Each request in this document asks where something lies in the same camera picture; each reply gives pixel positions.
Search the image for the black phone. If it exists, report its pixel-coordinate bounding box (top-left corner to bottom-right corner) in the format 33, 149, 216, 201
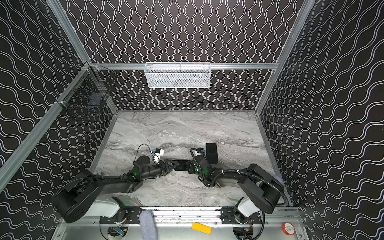
179, 161, 191, 172

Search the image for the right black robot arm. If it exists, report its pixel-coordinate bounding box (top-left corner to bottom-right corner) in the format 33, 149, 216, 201
188, 155, 289, 223

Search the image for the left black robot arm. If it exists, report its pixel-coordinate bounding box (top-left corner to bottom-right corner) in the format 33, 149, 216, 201
53, 156, 179, 223

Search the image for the yellow flat block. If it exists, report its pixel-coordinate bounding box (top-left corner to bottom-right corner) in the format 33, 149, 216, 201
192, 222, 212, 235

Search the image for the lavender cloth pad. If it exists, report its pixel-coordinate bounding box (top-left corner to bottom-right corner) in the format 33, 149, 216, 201
275, 175, 285, 189

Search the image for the red tape roll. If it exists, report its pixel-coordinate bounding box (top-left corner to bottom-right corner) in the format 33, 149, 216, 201
282, 223, 296, 236

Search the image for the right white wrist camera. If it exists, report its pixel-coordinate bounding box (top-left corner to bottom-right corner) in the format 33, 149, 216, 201
192, 148, 206, 157

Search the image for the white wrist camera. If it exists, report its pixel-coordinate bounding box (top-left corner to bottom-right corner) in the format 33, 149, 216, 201
151, 149, 165, 165
192, 148, 206, 157

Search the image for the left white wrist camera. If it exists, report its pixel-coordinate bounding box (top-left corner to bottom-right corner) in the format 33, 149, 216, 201
151, 149, 165, 165

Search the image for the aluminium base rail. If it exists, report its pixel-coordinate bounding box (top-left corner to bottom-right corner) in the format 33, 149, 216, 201
61, 205, 302, 226

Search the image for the white wire basket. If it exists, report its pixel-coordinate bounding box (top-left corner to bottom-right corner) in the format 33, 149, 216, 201
144, 62, 212, 89

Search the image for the black wire basket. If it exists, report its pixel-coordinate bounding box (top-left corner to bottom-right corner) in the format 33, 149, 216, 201
58, 63, 118, 122

